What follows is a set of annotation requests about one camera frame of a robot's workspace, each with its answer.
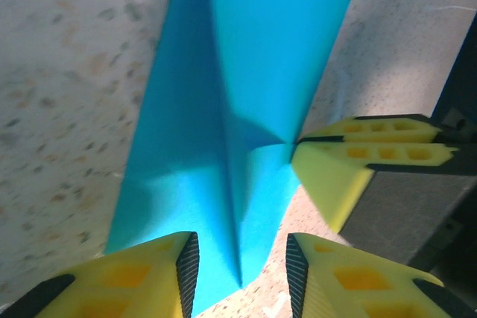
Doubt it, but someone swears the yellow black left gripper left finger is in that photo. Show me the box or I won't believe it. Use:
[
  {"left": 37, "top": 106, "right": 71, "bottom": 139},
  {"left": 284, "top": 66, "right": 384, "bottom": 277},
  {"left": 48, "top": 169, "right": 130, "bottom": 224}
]
[{"left": 0, "top": 231, "right": 200, "bottom": 318}]

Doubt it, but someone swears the blue paper sheet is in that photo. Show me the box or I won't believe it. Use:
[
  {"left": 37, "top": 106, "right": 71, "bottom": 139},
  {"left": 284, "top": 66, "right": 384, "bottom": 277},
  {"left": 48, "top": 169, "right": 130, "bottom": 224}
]
[{"left": 105, "top": 0, "right": 368, "bottom": 299}]

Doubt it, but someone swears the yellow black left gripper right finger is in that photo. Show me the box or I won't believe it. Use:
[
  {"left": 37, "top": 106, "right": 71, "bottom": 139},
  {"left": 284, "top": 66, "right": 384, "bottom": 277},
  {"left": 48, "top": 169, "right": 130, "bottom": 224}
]
[{"left": 285, "top": 232, "right": 477, "bottom": 318}]

